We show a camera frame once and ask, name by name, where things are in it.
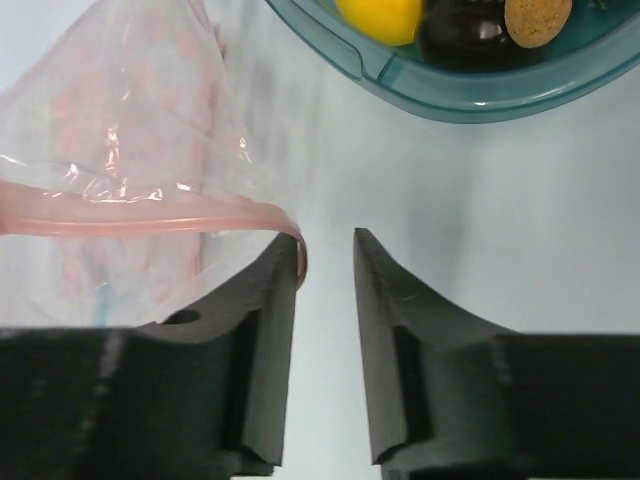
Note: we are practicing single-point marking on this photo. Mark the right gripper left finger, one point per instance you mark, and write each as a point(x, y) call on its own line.
point(202, 395)

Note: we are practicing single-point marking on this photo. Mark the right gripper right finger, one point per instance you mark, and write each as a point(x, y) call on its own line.
point(453, 396)

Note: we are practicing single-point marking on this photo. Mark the clear zip bag pink zipper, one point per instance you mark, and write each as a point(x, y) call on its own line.
point(128, 187)

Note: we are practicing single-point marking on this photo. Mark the teal plastic food tray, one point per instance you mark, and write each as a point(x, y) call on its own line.
point(599, 43)

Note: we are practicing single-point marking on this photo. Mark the brown longan bunch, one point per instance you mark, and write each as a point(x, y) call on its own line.
point(534, 23)

